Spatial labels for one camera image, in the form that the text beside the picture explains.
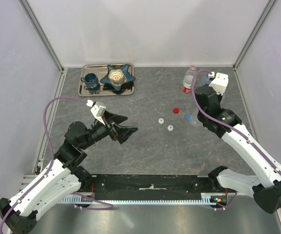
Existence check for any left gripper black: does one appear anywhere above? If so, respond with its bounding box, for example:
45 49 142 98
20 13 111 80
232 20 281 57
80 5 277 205
80 110 138 150

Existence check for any white blue-print bottle cap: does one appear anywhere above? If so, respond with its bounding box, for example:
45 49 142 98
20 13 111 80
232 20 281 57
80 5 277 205
158 118 164 124

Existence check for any white QR bottle cap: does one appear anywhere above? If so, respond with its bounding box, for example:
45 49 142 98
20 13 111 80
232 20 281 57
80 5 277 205
167 125 174 131

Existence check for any red bottle cap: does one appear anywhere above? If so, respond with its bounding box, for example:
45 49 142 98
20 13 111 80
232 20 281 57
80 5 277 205
173 108 179 114

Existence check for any blue label small bottle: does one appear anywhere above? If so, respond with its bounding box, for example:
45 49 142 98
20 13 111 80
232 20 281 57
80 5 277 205
189 108 202 127

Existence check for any red label water bottle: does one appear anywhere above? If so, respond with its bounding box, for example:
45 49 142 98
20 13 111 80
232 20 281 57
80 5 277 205
182 65 197 93

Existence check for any blue cap water bottle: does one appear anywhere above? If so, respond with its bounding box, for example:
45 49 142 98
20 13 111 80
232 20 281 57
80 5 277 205
197 74 211 87

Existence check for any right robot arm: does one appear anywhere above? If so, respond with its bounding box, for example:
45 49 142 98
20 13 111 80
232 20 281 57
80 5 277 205
193 86 281 214

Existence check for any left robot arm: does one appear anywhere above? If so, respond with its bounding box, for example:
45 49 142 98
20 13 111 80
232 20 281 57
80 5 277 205
0 111 138 234

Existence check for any small patterned bowl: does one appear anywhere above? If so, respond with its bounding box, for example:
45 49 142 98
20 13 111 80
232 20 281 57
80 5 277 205
108 69 126 85

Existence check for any blue ceramic cup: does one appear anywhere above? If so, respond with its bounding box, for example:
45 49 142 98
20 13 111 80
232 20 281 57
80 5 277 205
80 73 100 94

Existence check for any blue star-shaped dish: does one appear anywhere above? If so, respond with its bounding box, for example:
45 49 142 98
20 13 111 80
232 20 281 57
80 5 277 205
100 64 136 91

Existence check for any metal tray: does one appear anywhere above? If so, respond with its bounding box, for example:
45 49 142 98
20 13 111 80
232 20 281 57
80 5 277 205
78 64 135 97

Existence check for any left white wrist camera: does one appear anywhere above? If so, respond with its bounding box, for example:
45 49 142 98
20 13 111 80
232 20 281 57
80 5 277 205
86 99 106 125

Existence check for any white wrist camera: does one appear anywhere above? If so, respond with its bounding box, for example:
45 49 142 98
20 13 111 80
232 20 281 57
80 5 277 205
86 99 106 125
208 73 229 96

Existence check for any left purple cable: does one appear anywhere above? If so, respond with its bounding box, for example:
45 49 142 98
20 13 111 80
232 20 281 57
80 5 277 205
0 96 114 234

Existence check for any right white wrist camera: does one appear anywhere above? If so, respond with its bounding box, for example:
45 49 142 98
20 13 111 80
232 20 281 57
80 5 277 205
208 73 229 96

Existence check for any slotted cable duct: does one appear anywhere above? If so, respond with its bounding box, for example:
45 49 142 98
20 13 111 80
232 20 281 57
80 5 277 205
58 194 216 206

